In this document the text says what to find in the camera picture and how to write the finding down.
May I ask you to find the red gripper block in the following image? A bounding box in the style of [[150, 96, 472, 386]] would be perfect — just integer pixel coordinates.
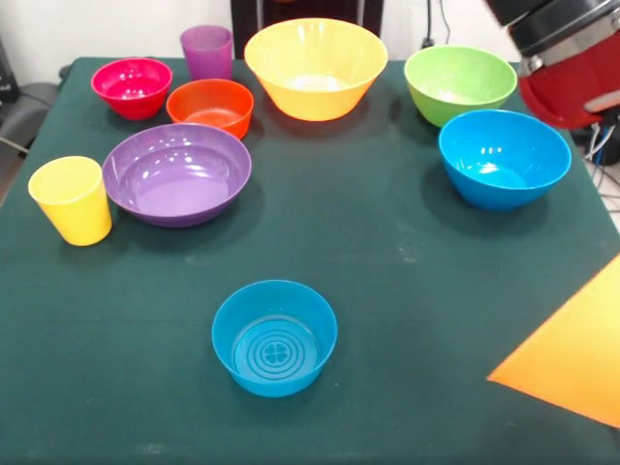
[[517, 33, 620, 131]]

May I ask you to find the opaque blue bowl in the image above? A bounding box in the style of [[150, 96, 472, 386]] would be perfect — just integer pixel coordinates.
[[438, 108, 573, 213]]

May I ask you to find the large orange bowl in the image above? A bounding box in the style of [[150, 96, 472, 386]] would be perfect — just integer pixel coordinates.
[[486, 254, 620, 430], [243, 17, 389, 122]]

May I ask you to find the small translucent blue bowl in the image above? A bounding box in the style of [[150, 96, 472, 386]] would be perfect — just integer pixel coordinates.
[[210, 279, 339, 399]]

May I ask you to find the green bowl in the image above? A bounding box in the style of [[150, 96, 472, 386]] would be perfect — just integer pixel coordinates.
[[404, 45, 518, 129]]

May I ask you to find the dark green tablecloth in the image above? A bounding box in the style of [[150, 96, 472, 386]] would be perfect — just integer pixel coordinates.
[[0, 56, 620, 465]]

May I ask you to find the small red-orange bowl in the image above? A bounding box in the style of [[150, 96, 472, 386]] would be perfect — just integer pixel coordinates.
[[166, 78, 255, 140]]

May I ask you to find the purple cup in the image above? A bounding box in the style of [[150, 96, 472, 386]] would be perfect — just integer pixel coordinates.
[[179, 24, 234, 82]]

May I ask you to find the wide purple bowl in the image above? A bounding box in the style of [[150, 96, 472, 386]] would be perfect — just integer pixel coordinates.
[[102, 123, 253, 229]]

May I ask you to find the pink bowl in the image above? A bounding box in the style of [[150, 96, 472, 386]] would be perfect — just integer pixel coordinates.
[[90, 57, 173, 121]]

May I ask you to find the yellow cup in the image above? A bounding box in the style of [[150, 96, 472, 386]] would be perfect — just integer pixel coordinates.
[[27, 155, 113, 247]]

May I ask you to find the bundle of floor cables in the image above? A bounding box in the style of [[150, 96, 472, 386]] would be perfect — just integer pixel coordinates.
[[583, 123, 620, 200]]

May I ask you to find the black wall cable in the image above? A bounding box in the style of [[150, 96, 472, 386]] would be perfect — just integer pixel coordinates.
[[424, 0, 452, 48]]

